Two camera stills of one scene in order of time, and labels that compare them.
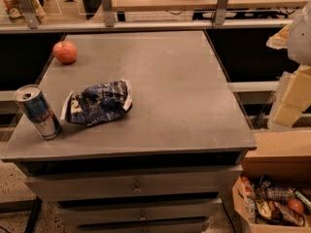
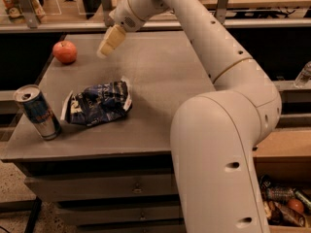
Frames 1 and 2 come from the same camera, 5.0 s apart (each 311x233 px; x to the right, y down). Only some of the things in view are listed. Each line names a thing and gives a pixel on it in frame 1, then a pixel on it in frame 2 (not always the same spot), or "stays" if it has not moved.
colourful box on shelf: x=10 y=7 stays
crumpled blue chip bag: x=99 y=103 stays
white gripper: x=301 y=38 → x=124 y=16
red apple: x=65 y=51 stays
